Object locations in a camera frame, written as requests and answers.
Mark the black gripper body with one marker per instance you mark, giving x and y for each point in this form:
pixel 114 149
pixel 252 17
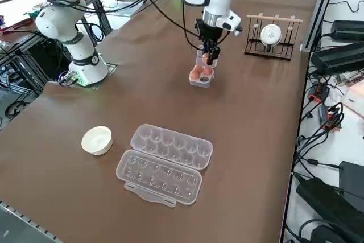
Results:
pixel 209 32

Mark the brown egg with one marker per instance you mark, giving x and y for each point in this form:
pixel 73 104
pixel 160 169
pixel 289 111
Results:
pixel 194 75
pixel 208 71
pixel 204 55
pixel 198 68

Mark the small four-slot egg tray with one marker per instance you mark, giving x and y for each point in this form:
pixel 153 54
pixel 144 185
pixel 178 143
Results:
pixel 199 82

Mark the transparent twelve-slot egg tray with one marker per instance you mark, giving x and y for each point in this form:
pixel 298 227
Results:
pixel 159 177

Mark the white cup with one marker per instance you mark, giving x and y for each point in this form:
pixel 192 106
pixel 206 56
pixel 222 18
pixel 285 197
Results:
pixel 270 35

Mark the red black power strip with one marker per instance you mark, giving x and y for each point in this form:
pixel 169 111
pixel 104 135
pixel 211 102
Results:
pixel 320 92

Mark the black power brick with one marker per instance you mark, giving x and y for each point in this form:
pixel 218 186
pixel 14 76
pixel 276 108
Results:
pixel 327 206
pixel 348 29
pixel 352 183
pixel 338 58

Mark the white paper bowl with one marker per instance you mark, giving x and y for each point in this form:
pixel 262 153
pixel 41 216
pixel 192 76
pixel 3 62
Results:
pixel 96 142

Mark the light wooden board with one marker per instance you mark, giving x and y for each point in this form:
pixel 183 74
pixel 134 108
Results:
pixel 355 98

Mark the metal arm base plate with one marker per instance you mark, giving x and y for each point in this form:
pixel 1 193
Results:
pixel 112 68

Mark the aluminium profile post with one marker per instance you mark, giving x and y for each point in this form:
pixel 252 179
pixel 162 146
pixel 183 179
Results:
pixel 321 12

